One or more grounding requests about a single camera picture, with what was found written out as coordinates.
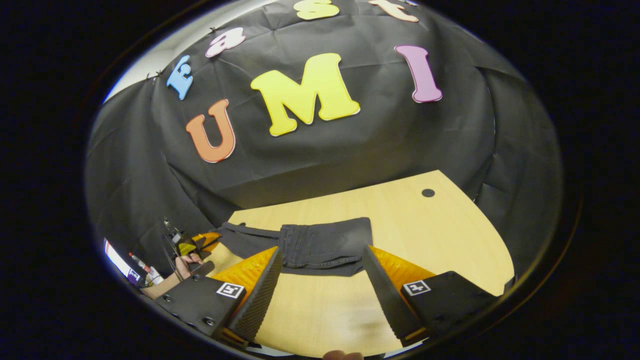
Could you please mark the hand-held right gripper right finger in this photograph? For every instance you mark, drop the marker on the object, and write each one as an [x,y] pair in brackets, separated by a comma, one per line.
[387,295]

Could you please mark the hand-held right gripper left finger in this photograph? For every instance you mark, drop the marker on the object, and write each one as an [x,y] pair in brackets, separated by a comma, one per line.
[260,295]

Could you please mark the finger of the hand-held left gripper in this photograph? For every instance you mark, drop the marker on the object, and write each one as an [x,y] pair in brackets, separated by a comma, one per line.
[210,246]
[206,236]

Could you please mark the dark jeans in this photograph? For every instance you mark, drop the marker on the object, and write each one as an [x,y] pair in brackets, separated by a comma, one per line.
[325,245]

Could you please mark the red capped bottle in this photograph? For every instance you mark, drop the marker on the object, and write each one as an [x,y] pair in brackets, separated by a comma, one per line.
[139,262]

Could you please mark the white board panel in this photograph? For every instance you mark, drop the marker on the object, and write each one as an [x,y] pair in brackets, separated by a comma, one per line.
[119,262]

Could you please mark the black backdrop cloth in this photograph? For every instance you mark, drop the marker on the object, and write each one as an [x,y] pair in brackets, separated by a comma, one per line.
[400,135]

